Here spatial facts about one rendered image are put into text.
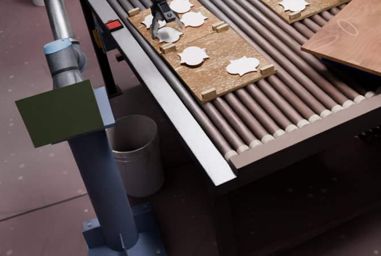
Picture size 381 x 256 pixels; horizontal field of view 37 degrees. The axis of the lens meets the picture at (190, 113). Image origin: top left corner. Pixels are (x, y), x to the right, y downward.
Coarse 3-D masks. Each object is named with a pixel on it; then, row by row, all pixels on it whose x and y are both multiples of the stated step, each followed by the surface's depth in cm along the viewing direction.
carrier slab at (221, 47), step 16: (224, 32) 261; (176, 48) 257; (208, 48) 253; (224, 48) 251; (240, 48) 249; (176, 64) 247; (208, 64) 244; (224, 64) 242; (192, 80) 237; (208, 80) 235; (224, 80) 233; (240, 80) 232; (256, 80) 232
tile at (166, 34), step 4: (164, 28) 269; (168, 28) 269; (172, 28) 268; (176, 28) 268; (160, 32) 267; (164, 32) 267; (168, 32) 266; (172, 32) 266; (176, 32) 265; (180, 32) 265; (156, 36) 265; (160, 36) 264; (164, 36) 264; (168, 36) 263; (172, 36) 263; (176, 36) 262; (160, 40) 262; (164, 40) 261; (168, 40) 261; (172, 40) 260; (176, 40) 260
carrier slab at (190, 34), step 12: (192, 0) 288; (144, 12) 285; (204, 12) 277; (132, 24) 280; (168, 24) 273; (204, 24) 269; (144, 36) 268; (180, 36) 264; (192, 36) 262; (204, 36) 262; (156, 48) 259
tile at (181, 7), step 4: (176, 0) 288; (180, 0) 288; (188, 0) 287; (172, 4) 286; (176, 4) 285; (180, 4) 285; (184, 4) 284; (188, 4) 284; (172, 8) 282; (176, 8) 282; (180, 8) 281; (184, 8) 281; (188, 8) 280; (180, 12) 278; (184, 12) 278
